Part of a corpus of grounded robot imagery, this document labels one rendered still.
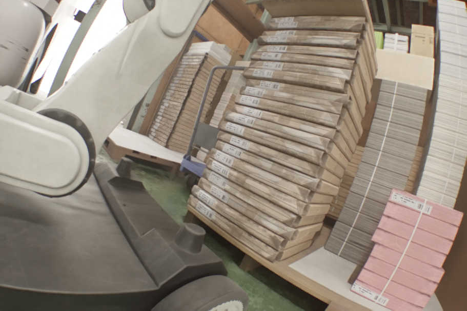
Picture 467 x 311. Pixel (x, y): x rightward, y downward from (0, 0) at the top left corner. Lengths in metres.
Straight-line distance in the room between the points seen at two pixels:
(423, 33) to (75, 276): 1.70
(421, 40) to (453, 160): 0.71
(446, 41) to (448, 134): 0.56
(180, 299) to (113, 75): 0.35
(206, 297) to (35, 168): 0.29
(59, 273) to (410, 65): 1.51
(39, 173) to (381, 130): 1.25
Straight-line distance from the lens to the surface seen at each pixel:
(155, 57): 0.38
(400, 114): 1.25
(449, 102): 1.34
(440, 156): 1.23
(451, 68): 1.44
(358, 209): 1.17
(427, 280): 0.86
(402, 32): 3.55
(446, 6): 1.75
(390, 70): 1.38
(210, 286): 0.35
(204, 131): 1.50
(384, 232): 0.81
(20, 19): 0.68
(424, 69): 1.40
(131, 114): 2.92
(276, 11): 1.12
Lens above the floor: 0.40
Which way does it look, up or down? 3 degrees up
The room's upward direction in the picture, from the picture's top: 22 degrees clockwise
